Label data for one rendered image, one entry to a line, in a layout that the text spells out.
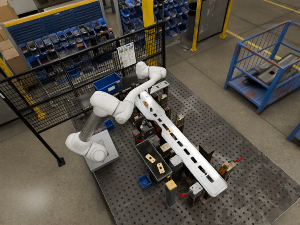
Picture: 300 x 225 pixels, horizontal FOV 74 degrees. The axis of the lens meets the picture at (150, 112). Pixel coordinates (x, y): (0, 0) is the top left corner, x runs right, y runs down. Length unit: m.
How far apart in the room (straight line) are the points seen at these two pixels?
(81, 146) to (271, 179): 1.81
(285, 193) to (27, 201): 3.00
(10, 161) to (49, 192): 0.90
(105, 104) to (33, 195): 2.12
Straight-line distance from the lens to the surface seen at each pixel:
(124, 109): 1.50
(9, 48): 4.78
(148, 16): 2.50
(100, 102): 1.48
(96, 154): 1.90
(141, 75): 1.92
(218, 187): 1.81
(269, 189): 2.29
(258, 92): 3.90
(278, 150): 3.46
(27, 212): 3.25
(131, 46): 2.47
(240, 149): 2.39
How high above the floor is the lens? 2.66
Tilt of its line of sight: 49 degrees down
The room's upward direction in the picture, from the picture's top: 6 degrees counter-clockwise
